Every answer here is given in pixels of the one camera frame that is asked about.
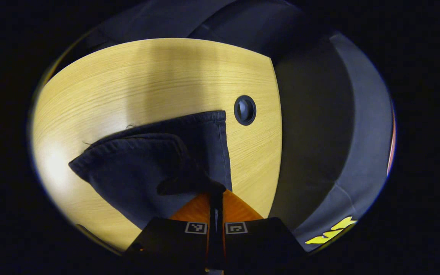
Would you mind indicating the black backdrop cloth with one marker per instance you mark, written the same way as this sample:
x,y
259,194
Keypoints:
x,y
361,126

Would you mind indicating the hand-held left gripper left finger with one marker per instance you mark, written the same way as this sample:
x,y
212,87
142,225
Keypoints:
x,y
174,240

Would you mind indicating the dark blue jeans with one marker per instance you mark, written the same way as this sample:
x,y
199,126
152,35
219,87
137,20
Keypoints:
x,y
139,172

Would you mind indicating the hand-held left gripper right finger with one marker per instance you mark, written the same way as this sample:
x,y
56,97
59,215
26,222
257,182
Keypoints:
x,y
258,240

